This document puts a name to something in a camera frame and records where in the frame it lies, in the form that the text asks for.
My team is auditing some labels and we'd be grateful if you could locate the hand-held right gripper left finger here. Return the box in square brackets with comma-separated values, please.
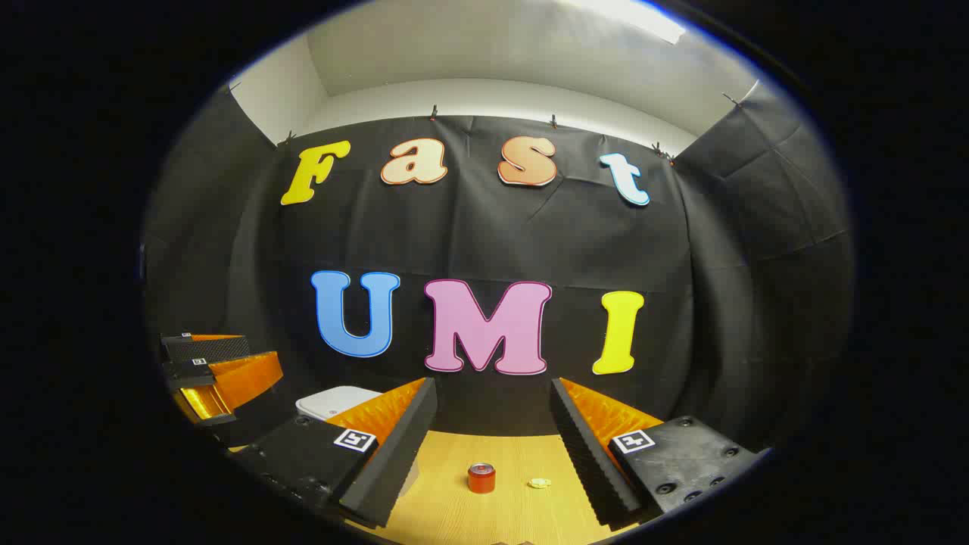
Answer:
[229, 376, 439, 529]

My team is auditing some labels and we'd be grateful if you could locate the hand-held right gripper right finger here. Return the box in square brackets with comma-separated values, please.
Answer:
[550, 376, 759, 531]

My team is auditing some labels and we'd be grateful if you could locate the white desktop garbage bin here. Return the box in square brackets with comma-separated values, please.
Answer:
[295, 385, 422, 498]

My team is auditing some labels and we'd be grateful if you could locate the wooden desktop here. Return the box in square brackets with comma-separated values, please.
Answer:
[227, 428, 629, 545]

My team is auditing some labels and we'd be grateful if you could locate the black backdrop cloth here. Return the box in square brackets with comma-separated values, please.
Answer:
[142, 79, 856, 455]

